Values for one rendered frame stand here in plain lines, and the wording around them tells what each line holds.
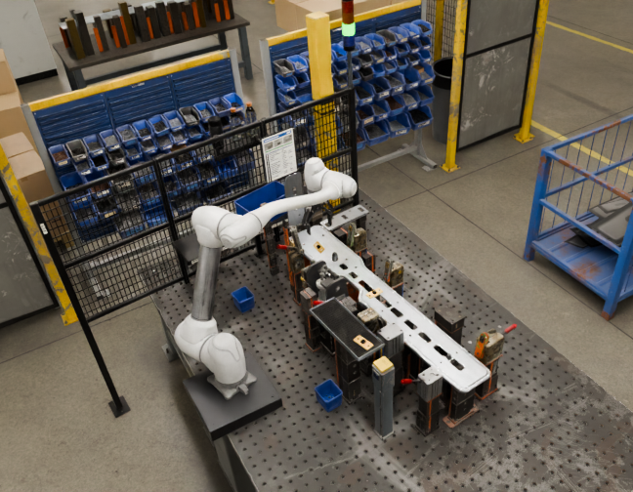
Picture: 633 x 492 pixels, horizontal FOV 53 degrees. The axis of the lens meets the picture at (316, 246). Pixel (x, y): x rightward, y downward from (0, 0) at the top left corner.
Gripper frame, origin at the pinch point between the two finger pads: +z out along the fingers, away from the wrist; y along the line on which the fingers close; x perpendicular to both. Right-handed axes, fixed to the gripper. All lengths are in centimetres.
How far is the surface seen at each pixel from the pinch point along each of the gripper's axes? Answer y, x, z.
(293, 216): -0.7, 26.1, 6.9
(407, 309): 5, -66, 14
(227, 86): 37, 174, -11
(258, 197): -9, 51, 3
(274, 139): 8, 54, -28
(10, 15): -31, 630, 29
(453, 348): 6, -97, 14
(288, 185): -1.5, 26.1, -13.9
